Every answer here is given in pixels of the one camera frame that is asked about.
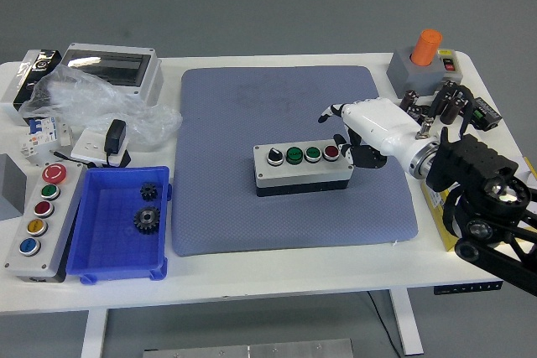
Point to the grey metal box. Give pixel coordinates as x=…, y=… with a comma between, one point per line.
x=10, y=186

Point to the grey five-button control box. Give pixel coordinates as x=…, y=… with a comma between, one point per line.
x=42, y=215

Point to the white table leg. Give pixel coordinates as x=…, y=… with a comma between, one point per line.
x=94, y=333
x=407, y=324

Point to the grey metal floor plate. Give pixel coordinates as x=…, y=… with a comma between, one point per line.
x=247, y=349

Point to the small black gear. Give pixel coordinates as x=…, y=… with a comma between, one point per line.
x=149, y=191

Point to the blue plastic bin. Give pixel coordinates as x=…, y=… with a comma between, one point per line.
x=109, y=249

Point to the black glossy lock panel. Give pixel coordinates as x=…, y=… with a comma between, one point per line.
x=40, y=66

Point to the clear plastic bag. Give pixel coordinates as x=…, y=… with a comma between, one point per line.
x=92, y=98

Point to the dark brown cylindrical capacitor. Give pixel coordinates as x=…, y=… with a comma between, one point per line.
x=451, y=111
x=449, y=86
x=460, y=98
x=416, y=111
x=439, y=103
x=408, y=99

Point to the black module green terminals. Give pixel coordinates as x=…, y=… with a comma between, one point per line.
x=486, y=112

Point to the large black gear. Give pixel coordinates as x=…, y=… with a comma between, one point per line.
x=147, y=219

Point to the white wall socket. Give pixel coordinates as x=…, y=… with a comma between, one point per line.
x=90, y=144

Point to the grey-blue textured mat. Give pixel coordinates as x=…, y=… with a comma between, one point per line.
x=226, y=115

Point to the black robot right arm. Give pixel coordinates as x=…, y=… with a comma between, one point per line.
x=478, y=165

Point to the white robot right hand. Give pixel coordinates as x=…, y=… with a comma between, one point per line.
x=377, y=123

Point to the orange cylinder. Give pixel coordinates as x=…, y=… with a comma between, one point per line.
x=425, y=48

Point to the grey base block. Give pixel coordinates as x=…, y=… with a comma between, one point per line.
x=405, y=75

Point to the black table control panel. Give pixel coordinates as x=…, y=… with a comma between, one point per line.
x=465, y=288

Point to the grey switch red black buttons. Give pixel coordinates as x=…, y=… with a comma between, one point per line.
x=449, y=65

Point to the white circuit breaker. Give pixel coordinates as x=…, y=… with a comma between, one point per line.
x=40, y=133

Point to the grey four-button control box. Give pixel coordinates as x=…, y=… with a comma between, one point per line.
x=302, y=175

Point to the grey distribution box clear lid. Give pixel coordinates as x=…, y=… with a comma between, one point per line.
x=105, y=66

